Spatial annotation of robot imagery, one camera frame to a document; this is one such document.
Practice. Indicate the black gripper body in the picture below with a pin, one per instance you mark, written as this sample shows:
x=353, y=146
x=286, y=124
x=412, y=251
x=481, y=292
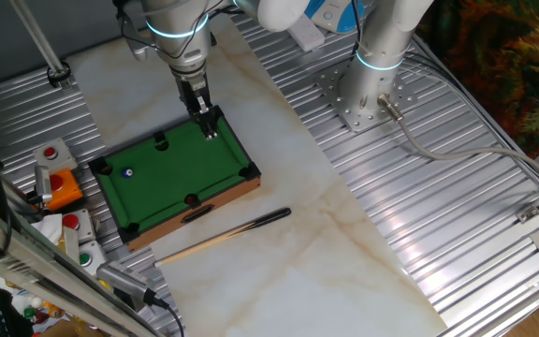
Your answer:
x=192, y=91

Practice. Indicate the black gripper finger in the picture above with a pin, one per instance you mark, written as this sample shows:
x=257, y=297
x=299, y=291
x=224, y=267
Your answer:
x=212, y=126
x=202, y=122

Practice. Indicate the blue pool ball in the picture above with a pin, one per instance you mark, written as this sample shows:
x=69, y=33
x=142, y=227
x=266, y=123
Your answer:
x=127, y=172

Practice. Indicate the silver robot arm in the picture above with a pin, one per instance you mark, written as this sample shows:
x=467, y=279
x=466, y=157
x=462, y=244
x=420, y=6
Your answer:
x=180, y=19

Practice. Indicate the green mini pool table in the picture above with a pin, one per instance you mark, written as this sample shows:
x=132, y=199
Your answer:
x=171, y=178

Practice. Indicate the red pool ball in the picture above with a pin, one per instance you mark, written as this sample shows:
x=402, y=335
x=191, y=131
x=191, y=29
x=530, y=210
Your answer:
x=190, y=200

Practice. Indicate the white power strip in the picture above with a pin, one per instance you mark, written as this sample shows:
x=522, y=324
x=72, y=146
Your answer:
x=308, y=35

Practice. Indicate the black rod clamp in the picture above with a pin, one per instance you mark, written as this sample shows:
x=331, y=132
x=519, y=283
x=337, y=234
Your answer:
x=59, y=75

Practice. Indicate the grey box small red button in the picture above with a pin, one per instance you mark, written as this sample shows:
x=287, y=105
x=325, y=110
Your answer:
x=56, y=156

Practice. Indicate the orange box red button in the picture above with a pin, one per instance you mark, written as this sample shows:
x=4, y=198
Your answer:
x=66, y=189

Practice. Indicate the grey box large red button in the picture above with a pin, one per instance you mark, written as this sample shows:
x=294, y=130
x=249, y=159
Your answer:
x=80, y=224

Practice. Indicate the blue white round device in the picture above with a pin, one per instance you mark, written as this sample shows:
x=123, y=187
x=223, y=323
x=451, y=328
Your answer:
x=332, y=14

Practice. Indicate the metal stand rod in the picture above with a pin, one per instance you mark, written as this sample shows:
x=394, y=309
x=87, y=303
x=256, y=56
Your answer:
x=38, y=35

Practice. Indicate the white box green button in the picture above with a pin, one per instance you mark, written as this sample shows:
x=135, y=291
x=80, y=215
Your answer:
x=91, y=257

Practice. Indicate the white crumpled tissue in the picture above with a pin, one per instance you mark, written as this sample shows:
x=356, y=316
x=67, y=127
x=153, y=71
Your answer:
x=47, y=227

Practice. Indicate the colourful patterned cloth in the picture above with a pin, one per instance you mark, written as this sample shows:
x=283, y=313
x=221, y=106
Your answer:
x=499, y=56

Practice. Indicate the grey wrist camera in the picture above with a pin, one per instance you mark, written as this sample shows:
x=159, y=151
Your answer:
x=136, y=44

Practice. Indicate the small silver camera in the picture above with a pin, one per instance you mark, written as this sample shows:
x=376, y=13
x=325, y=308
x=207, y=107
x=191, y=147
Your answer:
x=43, y=182

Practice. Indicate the silver depth camera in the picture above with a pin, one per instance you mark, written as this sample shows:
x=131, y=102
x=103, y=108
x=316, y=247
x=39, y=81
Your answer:
x=124, y=281

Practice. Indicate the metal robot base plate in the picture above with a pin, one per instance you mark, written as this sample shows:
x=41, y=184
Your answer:
x=391, y=100

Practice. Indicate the aluminium frame bar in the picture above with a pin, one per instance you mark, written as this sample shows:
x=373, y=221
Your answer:
x=40, y=271

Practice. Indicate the small metal bracket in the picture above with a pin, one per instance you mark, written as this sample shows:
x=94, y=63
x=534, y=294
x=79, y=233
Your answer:
x=527, y=214

